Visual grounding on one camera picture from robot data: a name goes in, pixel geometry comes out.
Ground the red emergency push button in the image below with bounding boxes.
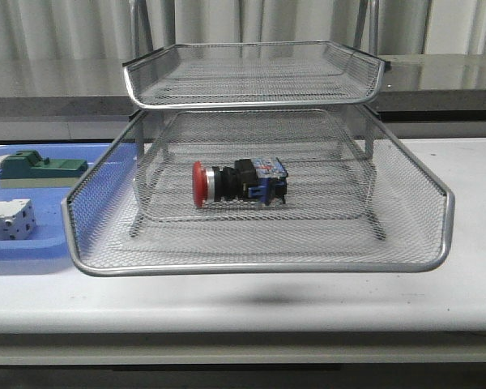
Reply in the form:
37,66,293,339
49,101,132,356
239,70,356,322
192,157,288,208

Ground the grey metal rack frame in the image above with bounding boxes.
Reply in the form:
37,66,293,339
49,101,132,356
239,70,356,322
128,0,386,240

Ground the green and beige switch block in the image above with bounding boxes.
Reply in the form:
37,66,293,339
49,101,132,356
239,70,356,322
0,150,88,189

